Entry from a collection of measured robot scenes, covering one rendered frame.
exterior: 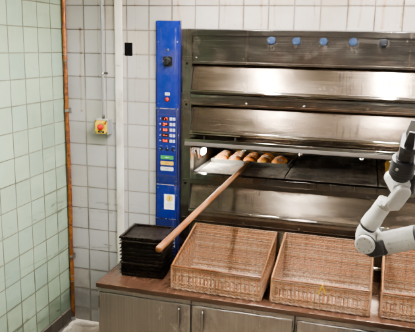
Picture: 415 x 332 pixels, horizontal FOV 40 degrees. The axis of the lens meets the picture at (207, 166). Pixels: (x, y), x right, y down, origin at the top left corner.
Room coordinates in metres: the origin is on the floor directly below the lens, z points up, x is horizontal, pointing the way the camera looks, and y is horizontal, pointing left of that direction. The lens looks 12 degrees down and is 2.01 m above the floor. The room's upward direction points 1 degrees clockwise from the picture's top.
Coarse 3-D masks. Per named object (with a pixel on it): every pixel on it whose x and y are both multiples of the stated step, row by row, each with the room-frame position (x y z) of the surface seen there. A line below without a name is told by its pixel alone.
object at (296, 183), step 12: (216, 180) 3.58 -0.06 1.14; (240, 180) 3.54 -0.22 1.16; (252, 180) 3.52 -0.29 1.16; (264, 180) 3.50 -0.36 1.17; (276, 180) 3.48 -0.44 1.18; (288, 180) 3.47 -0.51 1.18; (300, 180) 3.47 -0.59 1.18; (360, 192) 3.34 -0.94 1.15; (372, 192) 3.32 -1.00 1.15; (384, 192) 3.30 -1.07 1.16
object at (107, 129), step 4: (96, 120) 3.73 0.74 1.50; (100, 120) 3.72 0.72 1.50; (104, 120) 3.71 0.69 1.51; (108, 120) 3.71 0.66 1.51; (96, 124) 3.73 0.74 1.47; (104, 124) 3.71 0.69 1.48; (108, 124) 3.71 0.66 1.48; (112, 124) 3.77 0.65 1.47; (96, 128) 3.73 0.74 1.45; (104, 128) 3.71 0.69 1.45; (108, 128) 3.71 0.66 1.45; (112, 128) 3.77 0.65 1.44; (96, 132) 3.73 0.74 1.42; (100, 132) 3.72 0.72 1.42; (104, 132) 3.71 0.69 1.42; (108, 132) 3.71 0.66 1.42; (112, 132) 3.77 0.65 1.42
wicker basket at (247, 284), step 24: (192, 240) 3.51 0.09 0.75; (240, 240) 3.47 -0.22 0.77; (264, 240) 3.43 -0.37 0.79; (192, 264) 3.51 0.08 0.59; (216, 264) 3.47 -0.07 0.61; (240, 264) 3.43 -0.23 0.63; (264, 264) 3.39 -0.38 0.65; (192, 288) 3.10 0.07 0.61; (216, 288) 3.06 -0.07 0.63; (240, 288) 3.02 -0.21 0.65; (264, 288) 3.09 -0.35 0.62
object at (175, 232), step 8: (240, 168) 3.67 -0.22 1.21; (232, 176) 3.44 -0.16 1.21; (224, 184) 3.22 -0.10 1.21; (216, 192) 3.05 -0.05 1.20; (208, 200) 2.89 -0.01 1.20; (200, 208) 2.74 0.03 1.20; (192, 216) 2.61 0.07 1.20; (184, 224) 2.49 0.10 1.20; (176, 232) 2.38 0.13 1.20; (168, 240) 2.27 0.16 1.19; (160, 248) 2.19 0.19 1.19
